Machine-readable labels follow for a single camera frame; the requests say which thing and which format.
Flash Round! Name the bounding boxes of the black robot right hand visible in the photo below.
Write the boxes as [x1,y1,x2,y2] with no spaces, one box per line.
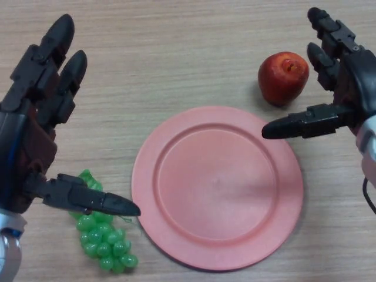
[261,7,376,140]

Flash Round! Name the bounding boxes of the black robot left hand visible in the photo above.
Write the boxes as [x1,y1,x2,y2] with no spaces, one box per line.
[0,14,141,217]

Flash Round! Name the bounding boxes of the pink round plate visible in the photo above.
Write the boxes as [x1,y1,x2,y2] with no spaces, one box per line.
[131,106,304,271]

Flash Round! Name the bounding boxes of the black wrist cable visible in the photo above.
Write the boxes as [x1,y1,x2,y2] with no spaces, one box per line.
[362,177,376,216]

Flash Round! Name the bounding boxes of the red apple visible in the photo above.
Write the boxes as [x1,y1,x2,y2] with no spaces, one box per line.
[257,51,310,106]

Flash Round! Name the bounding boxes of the green grape bunch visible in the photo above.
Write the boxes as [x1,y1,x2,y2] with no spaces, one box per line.
[69,169,139,273]

